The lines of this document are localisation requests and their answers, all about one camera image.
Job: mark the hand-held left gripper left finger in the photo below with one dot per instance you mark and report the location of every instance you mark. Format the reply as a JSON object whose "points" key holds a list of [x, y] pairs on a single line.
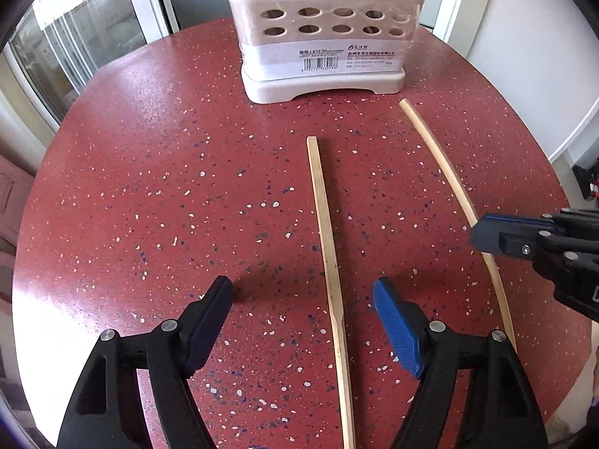
{"points": [[208, 322]]}

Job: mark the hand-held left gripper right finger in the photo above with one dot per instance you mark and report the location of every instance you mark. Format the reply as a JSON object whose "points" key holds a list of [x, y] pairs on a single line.
{"points": [[397, 329]]}

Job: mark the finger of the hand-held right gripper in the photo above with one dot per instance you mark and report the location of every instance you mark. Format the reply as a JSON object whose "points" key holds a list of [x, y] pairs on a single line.
{"points": [[500, 241], [514, 219]]}

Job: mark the plain wooden chopstick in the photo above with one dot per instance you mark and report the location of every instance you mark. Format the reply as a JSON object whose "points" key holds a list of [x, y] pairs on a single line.
{"points": [[327, 243], [444, 159]]}

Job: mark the beige plastic utensil holder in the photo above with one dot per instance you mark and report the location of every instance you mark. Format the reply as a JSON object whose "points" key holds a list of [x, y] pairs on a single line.
{"points": [[323, 79]]}

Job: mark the black power strip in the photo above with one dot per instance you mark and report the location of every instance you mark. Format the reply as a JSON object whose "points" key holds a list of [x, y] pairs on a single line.
{"points": [[587, 184]]}

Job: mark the pink folded stool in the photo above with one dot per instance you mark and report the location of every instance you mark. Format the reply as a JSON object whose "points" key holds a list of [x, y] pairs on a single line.
{"points": [[11, 196]]}

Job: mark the sliding glass door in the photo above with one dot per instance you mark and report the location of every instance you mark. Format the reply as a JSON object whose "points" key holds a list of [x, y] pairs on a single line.
{"points": [[70, 42]]}

